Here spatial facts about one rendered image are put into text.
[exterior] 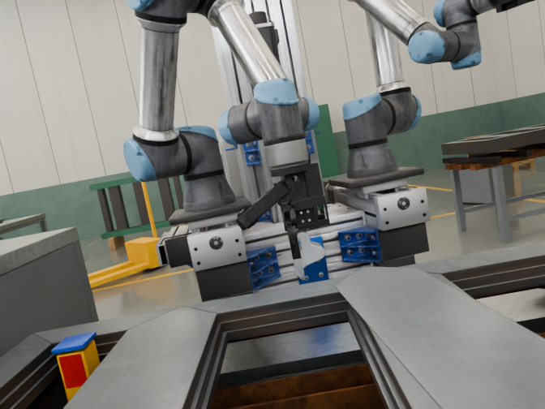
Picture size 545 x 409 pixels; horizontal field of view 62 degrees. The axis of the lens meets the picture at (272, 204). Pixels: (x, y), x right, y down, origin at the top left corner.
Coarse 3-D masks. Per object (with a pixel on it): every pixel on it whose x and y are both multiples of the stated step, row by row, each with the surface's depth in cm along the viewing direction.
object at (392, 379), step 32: (544, 256) 87; (480, 288) 86; (512, 288) 86; (224, 320) 89; (256, 320) 88; (288, 320) 88; (320, 320) 87; (352, 320) 82; (224, 352) 82; (384, 352) 61; (32, 384) 80; (192, 384) 63; (384, 384) 59; (416, 384) 52
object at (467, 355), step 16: (480, 336) 60; (496, 336) 59; (512, 336) 59; (528, 336) 58; (416, 352) 59; (432, 352) 58; (448, 352) 58; (464, 352) 57; (480, 352) 56; (496, 352) 55; (512, 352) 55; (528, 352) 54; (544, 352) 53; (416, 368) 55; (432, 368) 54; (448, 368) 54; (464, 368) 53; (480, 368) 53
